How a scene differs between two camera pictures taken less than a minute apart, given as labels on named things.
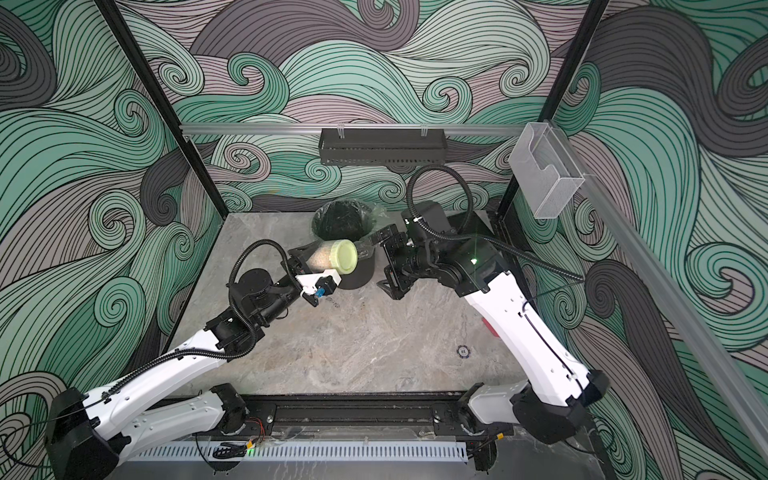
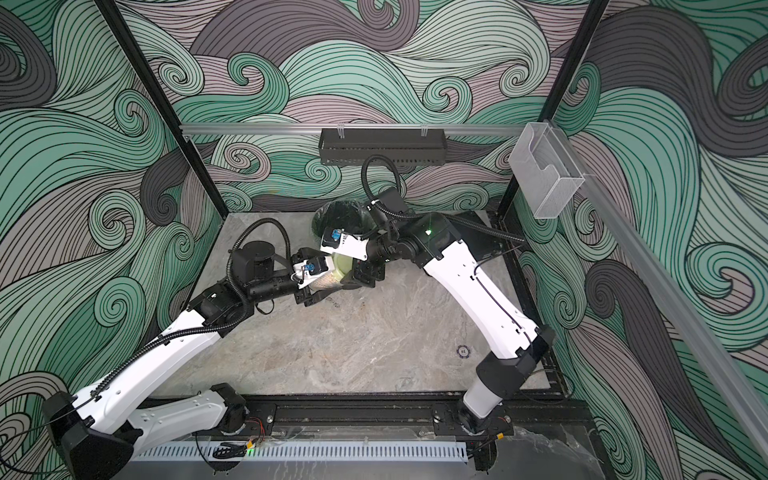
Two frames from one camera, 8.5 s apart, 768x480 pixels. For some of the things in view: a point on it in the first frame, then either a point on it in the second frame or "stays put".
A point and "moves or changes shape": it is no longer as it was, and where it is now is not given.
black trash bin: (353, 221) stays put
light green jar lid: (344, 256) stays put
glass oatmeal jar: (341, 255) moves or changes shape
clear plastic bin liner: (346, 219) stays put
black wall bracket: (382, 147) stays put
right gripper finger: (391, 284) to (367, 273)
